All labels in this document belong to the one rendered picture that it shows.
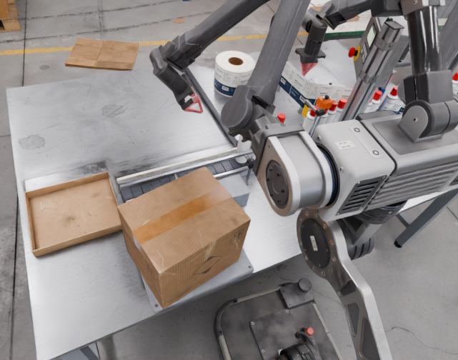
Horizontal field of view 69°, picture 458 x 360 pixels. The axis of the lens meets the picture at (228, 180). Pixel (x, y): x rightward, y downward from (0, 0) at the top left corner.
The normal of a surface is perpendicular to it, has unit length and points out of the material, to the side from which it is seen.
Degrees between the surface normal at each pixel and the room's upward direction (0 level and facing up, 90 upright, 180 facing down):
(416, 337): 0
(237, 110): 50
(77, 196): 0
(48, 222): 0
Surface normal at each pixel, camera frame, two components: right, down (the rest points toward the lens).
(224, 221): 0.11, -0.63
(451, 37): -0.66, -0.20
